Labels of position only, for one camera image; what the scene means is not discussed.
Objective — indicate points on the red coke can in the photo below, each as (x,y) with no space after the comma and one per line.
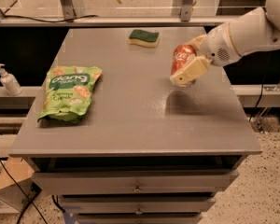
(182,54)

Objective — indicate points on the drawer knob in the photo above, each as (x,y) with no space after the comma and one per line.
(137,189)
(139,212)

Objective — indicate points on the green rice chip bag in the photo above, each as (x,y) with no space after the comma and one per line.
(68,92)

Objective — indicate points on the grey drawer cabinet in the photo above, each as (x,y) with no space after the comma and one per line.
(181,147)

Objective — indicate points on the green yellow sponge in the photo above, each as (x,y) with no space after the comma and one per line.
(144,38)

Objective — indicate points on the white pump dispenser bottle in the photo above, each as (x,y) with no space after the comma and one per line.
(9,82)

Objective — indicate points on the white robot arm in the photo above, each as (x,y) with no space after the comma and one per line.
(257,30)

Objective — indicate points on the top drawer knob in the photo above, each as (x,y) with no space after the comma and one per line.
(137,189)

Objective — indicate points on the cardboard box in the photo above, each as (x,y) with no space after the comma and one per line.
(15,185)

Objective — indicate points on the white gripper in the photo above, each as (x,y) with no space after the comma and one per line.
(216,46)

